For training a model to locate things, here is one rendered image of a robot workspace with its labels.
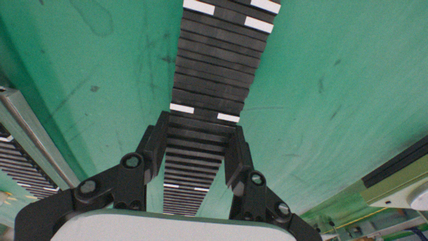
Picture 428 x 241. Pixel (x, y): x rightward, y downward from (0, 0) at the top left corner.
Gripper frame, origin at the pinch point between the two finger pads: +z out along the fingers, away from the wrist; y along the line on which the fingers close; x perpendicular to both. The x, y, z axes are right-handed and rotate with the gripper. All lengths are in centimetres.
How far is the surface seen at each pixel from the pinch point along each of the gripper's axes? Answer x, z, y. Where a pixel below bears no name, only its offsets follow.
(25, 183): -13.9, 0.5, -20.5
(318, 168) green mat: -5.2, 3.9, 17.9
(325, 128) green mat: 1.5, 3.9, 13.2
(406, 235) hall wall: -380, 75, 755
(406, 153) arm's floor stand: -0.7, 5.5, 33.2
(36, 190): -15.3, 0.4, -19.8
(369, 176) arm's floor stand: -7.7, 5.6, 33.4
